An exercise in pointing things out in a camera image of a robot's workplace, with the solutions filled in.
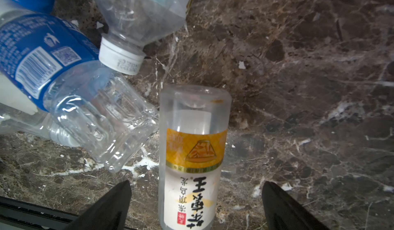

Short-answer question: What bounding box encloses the black front rail frame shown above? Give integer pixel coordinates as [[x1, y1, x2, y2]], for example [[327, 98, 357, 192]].
[[0, 195, 139, 230]]

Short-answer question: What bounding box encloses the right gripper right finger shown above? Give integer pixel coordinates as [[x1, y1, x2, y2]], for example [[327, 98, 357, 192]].
[[262, 181, 328, 230]]

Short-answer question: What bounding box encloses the blue cap blue label bottle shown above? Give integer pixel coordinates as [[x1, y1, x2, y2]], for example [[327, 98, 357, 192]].
[[1, 0, 159, 172]]

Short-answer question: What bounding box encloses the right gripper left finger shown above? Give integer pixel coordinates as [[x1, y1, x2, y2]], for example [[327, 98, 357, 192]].
[[66, 180, 132, 230]]

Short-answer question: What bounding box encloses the clear bottle white label upright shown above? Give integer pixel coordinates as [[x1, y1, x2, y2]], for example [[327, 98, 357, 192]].
[[94, 0, 193, 75]]

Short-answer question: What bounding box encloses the white bottle yellow label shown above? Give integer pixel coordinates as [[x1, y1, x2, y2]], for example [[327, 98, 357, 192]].
[[158, 85, 232, 230]]

